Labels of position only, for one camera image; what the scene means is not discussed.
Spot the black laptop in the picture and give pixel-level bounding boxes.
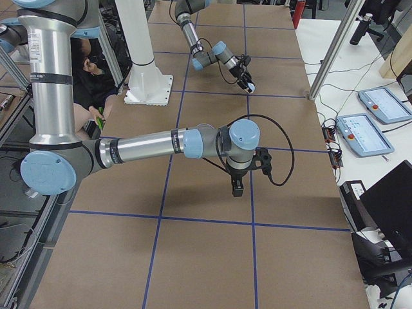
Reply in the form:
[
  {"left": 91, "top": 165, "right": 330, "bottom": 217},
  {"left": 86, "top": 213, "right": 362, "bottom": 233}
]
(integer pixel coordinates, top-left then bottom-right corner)
[{"left": 360, "top": 160, "right": 411, "bottom": 258}]

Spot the white pedestal column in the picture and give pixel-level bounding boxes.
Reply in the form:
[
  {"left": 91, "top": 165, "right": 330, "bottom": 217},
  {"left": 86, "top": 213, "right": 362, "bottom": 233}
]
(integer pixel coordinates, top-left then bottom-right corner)
[{"left": 115, "top": 0, "right": 173, "bottom": 106}]

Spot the far blue teach pendant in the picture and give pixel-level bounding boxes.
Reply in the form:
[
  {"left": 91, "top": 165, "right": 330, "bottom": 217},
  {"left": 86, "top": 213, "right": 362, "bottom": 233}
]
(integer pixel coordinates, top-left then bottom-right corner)
[{"left": 358, "top": 87, "right": 411, "bottom": 124}]

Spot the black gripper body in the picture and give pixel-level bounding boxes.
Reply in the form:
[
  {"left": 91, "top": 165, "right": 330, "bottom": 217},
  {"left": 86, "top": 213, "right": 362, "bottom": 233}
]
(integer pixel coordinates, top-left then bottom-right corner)
[
  {"left": 229, "top": 64, "right": 252, "bottom": 83},
  {"left": 226, "top": 165, "right": 248, "bottom": 185}
]

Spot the near blue teach pendant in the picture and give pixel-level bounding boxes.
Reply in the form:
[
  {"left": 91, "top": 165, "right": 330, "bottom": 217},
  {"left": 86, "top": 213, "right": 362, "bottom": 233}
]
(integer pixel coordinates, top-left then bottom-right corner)
[{"left": 336, "top": 113, "right": 395, "bottom": 157}]

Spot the aluminium frame post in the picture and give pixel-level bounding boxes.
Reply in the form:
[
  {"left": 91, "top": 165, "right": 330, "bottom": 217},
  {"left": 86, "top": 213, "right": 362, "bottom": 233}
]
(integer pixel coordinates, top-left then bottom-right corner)
[{"left": 308, "top": 0, "right": 365, "bottom": 101}]

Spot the black cylinder bottle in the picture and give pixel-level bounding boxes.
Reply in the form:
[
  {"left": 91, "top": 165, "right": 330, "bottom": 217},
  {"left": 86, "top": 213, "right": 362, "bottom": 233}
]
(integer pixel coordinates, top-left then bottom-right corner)
[{"left": 350, "top": 13, "right": 373, "bottom": 45}]

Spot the green handled tool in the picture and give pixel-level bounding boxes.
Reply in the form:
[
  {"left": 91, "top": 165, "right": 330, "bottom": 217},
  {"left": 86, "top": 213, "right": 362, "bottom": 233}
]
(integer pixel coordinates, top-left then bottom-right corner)
[{"left": 96, "top": 107, "right": 106, "bottom": 130}]

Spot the wooden board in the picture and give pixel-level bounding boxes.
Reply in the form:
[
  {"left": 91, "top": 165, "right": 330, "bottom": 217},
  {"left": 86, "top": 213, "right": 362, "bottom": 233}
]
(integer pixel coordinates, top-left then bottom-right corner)
[{"left": 379, "top": 26, "right": 411, "bottom": 79}]

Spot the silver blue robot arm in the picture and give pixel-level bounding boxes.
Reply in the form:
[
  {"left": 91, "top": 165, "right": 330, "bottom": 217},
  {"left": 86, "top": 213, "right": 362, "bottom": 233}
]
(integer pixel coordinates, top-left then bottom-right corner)
[
  {"left": 173, "top": 1, "right": 256, "bottom": 93},
  {"left": 13, "top": 1, "right": 260, "bottom": 196}
]

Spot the blue teach pendant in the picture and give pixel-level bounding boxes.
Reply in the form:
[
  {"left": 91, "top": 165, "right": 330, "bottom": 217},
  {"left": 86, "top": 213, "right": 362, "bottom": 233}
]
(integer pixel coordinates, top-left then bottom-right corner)
[
  {"left": 358, "top": 87, "right": 411, "bottom": 124},
  {"left": 336, "top": 113, "right": 395, "bottom": 157}
]

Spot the black box with label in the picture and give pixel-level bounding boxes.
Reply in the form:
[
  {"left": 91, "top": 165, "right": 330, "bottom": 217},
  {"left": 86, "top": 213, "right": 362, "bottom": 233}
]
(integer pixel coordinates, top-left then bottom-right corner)
[{"left": 339, "top": 180, "right": 376, "bottom": 231}]

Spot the black camera cable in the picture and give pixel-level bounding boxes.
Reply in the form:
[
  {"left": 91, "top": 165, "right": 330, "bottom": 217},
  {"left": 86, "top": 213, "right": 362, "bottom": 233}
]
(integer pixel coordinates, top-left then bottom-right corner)
[
  {"left": 189, "top": 37, "right": 239, "bottom": 85},
  {"left": 225, "top": 114, "right": 294, "bottom": 187}
]

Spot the red cylinder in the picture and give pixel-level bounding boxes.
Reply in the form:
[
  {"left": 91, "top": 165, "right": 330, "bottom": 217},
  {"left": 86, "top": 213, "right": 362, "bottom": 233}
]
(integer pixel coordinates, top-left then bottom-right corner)
[{"left": 292, "top": 0, "right": 306, "bottom": 30}]

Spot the seated person in black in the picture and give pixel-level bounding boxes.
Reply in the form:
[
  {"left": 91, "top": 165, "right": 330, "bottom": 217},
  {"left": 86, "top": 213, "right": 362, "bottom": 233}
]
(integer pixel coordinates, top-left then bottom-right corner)
[{"left": 70, "top": 38, "right": 118, "bottom": 140}]

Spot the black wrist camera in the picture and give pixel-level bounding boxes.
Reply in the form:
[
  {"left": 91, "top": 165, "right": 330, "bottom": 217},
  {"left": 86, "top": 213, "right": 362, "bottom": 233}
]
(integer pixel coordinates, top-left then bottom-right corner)
[
  {"left": 238, "top": 55, "right": 251, "bottom": 67},
  {"left": 251, "top": 147, "right": 272, "bottom": 176}
]

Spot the blue call bell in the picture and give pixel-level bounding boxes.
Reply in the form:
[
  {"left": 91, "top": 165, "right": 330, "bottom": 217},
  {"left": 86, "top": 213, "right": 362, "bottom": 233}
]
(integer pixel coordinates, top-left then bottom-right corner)
[{"left": 245, "top": 83, "right": 256, "bottom": 93}]

